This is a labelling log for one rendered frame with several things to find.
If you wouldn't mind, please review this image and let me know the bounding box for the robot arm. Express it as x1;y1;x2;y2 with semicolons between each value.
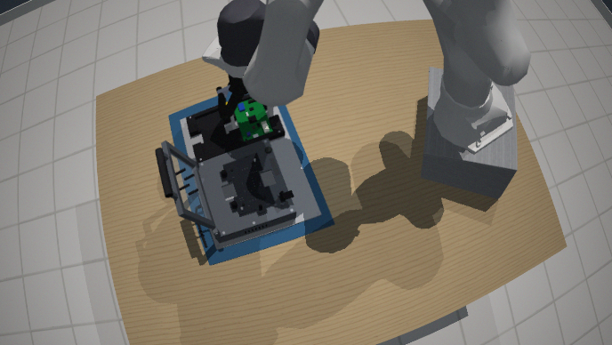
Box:
202;0;531;154

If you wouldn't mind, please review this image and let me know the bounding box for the green circuit board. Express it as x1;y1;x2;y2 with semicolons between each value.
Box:
235;99;273;141

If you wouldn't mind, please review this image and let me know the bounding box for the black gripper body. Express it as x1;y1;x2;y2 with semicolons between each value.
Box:
228;76;248;95

